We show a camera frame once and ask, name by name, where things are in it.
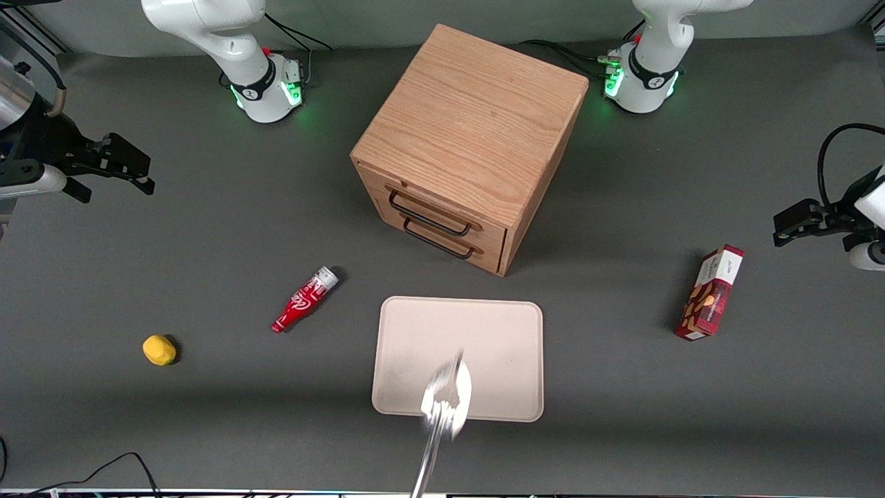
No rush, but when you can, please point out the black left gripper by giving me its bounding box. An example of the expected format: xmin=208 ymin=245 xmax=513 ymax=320
xmin=773 ymin=195 xmax=866 ymax=248

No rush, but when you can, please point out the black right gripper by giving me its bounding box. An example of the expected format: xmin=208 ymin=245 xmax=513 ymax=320
xmin=40 ymin=114 xmax=157 ymax=205

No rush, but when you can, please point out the wooden drawer with long handle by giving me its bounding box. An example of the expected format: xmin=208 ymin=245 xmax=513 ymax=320
xmin=355 ymin=162 xmax=514 ymax=234

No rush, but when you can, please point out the long black metal drawer handle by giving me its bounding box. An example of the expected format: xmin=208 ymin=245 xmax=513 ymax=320
xmin=389 ymin=188 xmax=482 ymax=238

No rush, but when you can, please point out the oak wooden drawer cabinet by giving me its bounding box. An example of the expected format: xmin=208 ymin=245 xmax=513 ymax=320
xmin=351 ymin=23 xmax=590 ymax=277

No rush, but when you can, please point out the red plaid cookie box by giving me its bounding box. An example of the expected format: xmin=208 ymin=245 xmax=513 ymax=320
xmin=675 ymin=244 xmax=746 ymax=342

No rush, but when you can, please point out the yellow lemon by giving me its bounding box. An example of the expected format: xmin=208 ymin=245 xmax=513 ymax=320
xmin=142 ymin=335 xmax=178 ymax=367

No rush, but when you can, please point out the red cola bottle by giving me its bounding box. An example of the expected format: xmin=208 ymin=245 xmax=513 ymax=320
xmin=271 ymin=266 xmax=341 ymax=335

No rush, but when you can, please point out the beige plastic tray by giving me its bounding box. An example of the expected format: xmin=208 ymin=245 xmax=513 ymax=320
xmin=371 ymin=296 xmax=545 ymax=423

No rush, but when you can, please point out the shiny silver metal fork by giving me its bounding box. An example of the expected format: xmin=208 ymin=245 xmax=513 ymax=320
xmin=411 ymin=349 xmax=474 ymax=498

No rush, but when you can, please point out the black looped left gripper cable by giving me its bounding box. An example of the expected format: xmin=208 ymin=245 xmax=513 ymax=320
xmin=817 ymin=123 xmax=885 ymax=208

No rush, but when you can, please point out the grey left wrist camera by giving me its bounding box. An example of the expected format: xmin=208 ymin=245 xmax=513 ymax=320
xmin=849 ymin=241 xmax=885 ymax=271

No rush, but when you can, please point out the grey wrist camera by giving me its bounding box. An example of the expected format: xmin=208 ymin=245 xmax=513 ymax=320
xmin=849 ymin=241 xmax=885 ymax=271
xmin=0 ymin=162 xmax=68 ymax=202

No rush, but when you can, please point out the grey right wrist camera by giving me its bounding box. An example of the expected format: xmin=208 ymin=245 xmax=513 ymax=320
xmin=0 ymin=162 xmax=68 ymax=202

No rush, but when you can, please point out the aluminium frame rail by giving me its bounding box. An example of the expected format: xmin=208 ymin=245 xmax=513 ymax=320
xmin=0 ymin=0 xmax=71 ymax=56

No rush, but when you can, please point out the black right arm base cable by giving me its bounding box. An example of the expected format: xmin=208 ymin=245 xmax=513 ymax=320
xmin=265 ymin=11 xmax=334 ymax=85

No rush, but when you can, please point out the black arm base cable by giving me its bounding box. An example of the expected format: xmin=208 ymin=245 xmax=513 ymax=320
xmin=265 ymin=11 xmax=334 ymax=85
xmin=519 ymin=19 xmax=645 ymax=78

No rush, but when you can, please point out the black cable on table edge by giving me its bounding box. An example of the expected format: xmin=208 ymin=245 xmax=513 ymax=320
xmin=14 ymin=452 xmax=163 ymax=498

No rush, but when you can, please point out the black left arm base cable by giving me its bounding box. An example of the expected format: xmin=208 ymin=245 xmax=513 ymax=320
xmin=519 ymin=19 xmax=645 ymax=78

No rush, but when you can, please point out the wooden drawer with short handle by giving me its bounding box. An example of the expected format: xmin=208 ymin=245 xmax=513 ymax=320
xmin=375 ymin=199 xmax=507 ymax=275

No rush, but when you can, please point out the short black metal drawer handle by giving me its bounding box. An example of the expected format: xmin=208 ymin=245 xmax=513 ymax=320
xmin=402 ymin=216 xmax=483 ymax=261

